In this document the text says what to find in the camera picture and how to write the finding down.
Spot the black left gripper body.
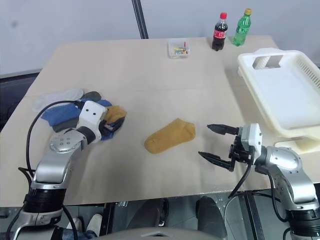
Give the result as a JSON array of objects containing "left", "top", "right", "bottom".
[{"left": 99, "top": 119, "right": 114, "bottom": 136}]

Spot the clear box of coloured pins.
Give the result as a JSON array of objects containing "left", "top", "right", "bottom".
[{"left": 167, "top": 37, "right": 191, "bottom": 60}]

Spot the mustard yellow sock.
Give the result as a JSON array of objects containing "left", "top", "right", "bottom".
[
  {"left": 104, "top": 104, "right": 128, "bottom": 126},
  {"left": 143, "top": 117, "right": 197, "bottom": 155}
]

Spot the black wall pole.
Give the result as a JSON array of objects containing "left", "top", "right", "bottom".
[{"left": 131, "top": 0, "right": 150, "bottom": 40}]

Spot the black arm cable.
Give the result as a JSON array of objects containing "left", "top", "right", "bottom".
[
  {"left": 227, "top": 149, "right": 291, "bottom": 224},
  {"left": 18, "top": 99, "right": 86, "bottom": 181}
]

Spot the dark furniture beside table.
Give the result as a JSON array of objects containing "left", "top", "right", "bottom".
[{"left": 0, "top": 71, "right": 39, "bottom": 132}]

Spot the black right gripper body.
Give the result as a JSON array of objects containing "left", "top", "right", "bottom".
[{"left": 228, "top": 126, "right": 255, "bottom": 166}]

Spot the grey robot torso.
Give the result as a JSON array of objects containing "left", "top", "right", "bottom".
[{"left": 99, "top": 225, "right": 226, "bottom": 240}]

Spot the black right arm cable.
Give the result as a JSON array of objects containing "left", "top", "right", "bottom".
[{"left": 227, "top": 149, "right": 291, "bottom": 224}]

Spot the white sock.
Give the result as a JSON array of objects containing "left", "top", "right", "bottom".
[{"left": 31, "top": 87, "right": 86, "bottom": 114}]

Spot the dark grey sock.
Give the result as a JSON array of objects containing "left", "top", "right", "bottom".
[{"left": 81, "top": 90, "right": 104, "bottom": 102}]

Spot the white plastic basket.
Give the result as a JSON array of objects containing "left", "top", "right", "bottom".
[{"left": 237, "top": 47, "right": 320, "bottom": 139}]

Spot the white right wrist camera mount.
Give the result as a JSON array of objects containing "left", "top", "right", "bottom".
[{"left": 238, "top": 122, "right": 264, "bottom": 154}]

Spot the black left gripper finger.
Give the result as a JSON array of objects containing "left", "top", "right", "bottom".
[{"left": 111, "top": 116, "right": 126, "bottom": 132}]

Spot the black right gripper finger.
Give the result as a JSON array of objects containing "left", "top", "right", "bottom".
[
  {"left": 206, "top": 123, "right": 241, "bottom": 137},
  {"left": 197, "top": 150, "right": 236, "bottom": 173}
]

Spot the white shoe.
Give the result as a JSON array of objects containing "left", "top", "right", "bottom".
[
  {"left": 85, "top": 213, "right": 103, "bottom": 237},
  {"left": 65, "top": 217, "right": 85, "bottom": 232}
]

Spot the green soda bottle yellow cap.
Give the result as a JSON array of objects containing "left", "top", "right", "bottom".
[{"left": 232, "top": 8, "right": 253, "bottom": 47}]

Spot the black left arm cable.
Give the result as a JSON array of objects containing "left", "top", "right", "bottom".
[{"left": 18, "top": 99, "right": 86, "bottom": 181}]

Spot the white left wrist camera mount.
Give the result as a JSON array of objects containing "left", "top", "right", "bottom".
[{"left": 78, "top": 100, "right": 109, "bottom": 141}]

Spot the olive grey sock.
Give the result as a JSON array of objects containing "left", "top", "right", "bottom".
[{"left": 51, "top": 116, "right": 81, "bottom": 134}]

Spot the cola bottle red cap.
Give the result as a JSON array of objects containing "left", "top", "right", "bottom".
[{"left": 211, "top": 12, "right": 230, "bottom": 52}]

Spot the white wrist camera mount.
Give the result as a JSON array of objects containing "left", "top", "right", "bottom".
[
  {"left": 238, "top": 122, "right": 264, "bottom": 154},
  {"left": 78, "top": 100, "right": 109, "bottom": 141}
]

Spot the white plastic tray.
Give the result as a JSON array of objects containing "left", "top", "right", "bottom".
[{"left": 235, "top": 66, "right": 320, "bottom": 154}]

